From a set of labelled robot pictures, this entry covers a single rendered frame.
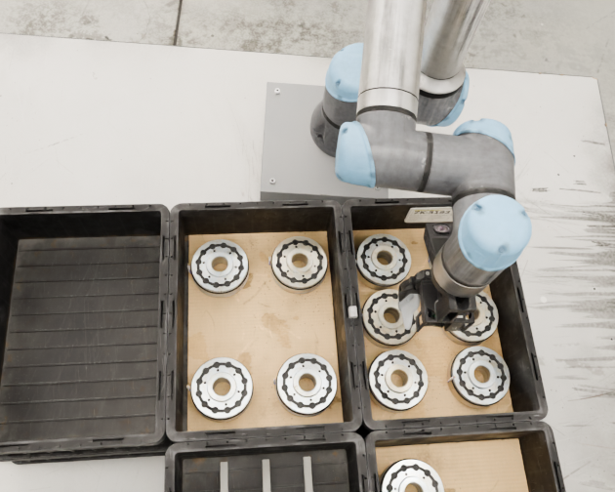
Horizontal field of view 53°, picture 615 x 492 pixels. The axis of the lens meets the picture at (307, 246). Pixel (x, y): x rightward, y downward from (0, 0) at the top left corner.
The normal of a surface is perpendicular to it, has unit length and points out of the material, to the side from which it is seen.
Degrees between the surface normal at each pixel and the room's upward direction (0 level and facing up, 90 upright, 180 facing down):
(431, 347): 0
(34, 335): 0
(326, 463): 0
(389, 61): 20
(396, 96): 15
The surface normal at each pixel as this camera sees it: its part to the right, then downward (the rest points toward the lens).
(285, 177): 0.07, -0.34
